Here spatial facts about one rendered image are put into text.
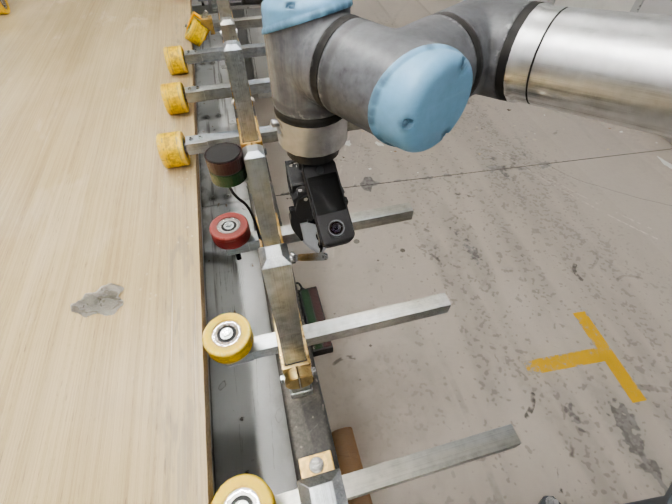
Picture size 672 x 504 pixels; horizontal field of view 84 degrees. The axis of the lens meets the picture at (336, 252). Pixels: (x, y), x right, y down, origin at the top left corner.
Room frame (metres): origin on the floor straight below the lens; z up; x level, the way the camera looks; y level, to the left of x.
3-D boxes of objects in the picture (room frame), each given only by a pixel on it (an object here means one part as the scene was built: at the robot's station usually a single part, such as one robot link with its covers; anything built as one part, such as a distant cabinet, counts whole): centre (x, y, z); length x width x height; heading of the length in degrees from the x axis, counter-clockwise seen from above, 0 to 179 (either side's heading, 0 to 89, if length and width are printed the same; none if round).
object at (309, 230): (0.43, 0.05, 1.02); 0.06 x 0.03 x 0.09; 15
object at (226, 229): (0.54, 0.22, 0.85); 0.08 x 0.08 x 0.11
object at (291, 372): (0.30, 0.08, 0.83); 0.13 x 0.06 x 0.05; 15
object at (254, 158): (0.52, 0.14, 0.87); 0.03 x 0.03 x 0.48; 15
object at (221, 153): (0.51, 0.18, 1.00); 0.06 x 0.06 x 0.22; 15
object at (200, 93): (1.06, 0.21, 0.95); 0.50 x 0.04 x 0.04; 105
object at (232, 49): (0.76, 0.20, 0.94); 0.03 x 0.03 x 0.48; 15
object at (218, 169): (0.51, 0.18, 1.10); 0.06 x 0.06 x 0.02
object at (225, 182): (0.51, 0.18, 1.07); 0.06 x 0.06 x 0.02
